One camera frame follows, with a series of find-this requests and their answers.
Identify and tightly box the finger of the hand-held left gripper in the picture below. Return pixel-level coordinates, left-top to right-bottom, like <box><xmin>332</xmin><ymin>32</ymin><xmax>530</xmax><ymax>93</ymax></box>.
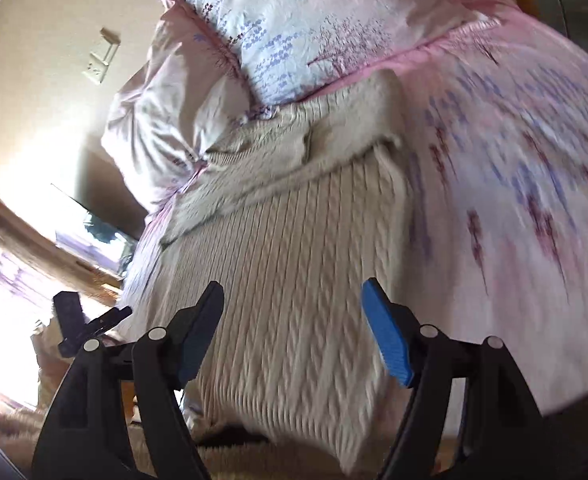
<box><xmin>53</xmin><ymin>290</ymin><xmax>87</xmax><ymax>357</ymax></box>
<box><xmin>84</xmin><ymin>305</ymin><xmax>133</xmax><ymax>339</ymax></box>

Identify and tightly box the beige cable knit sweater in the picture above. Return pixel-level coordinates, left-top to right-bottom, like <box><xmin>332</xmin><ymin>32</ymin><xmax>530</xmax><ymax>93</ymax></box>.
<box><xmin>160</xmin><ymin>67</ymin><xmax>415</xmax><ymax>477</ymax></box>

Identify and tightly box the white floral pillow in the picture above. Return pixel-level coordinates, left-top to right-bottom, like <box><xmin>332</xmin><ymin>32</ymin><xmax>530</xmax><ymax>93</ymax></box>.
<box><xmin>178</xmin><ymin>0</ymin><xmax>500</xmax><ymax>107</ymax></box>

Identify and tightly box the pink floral bed sheet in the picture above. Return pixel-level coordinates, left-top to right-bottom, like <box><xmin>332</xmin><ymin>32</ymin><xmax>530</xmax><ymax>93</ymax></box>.
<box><xmin>119</xmin><ymin>0</ymin><xmax>588</xmax><ymax>453</ymax></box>

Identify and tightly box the wooden framed window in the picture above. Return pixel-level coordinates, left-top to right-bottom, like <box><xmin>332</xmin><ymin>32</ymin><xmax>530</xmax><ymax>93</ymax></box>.
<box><xmin>0</xmin><ymin>200</ymin><xmax>125</xmax><ymax>411</ymax></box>

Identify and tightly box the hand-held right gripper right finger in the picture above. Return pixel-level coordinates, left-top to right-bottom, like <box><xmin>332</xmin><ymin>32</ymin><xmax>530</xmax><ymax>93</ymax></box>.
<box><xmin>362</xmin><ymin>278</ymin><xmax>559</xmax><ymax>480</ymax></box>

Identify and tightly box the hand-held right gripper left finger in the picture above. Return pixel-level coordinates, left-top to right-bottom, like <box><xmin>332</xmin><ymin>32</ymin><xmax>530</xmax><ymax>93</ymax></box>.
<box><xmin>31</xmin><ymin>281</ymin><xmax>225</xmax><ymax>480</ymax></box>

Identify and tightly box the flat screen television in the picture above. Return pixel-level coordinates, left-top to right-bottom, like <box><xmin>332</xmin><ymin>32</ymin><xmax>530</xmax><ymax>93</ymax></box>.
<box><xmin>50</xmin><ymin>184</ymin><xmax>139</xmax><ymax>280</ymax></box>

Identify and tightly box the white wall socket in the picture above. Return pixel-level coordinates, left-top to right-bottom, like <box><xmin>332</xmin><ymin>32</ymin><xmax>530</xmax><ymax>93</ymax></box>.
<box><xmin>83</xmin><ymin>51</ymin><xmax>111</xmax><ymax>84</ymax></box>

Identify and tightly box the pink floral pillow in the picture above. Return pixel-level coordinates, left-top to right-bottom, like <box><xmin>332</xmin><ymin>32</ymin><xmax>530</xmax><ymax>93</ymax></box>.
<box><xmin>101</xmin><ymin>0</ymin><xmax>257</xmax><ymax>213</ymax></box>

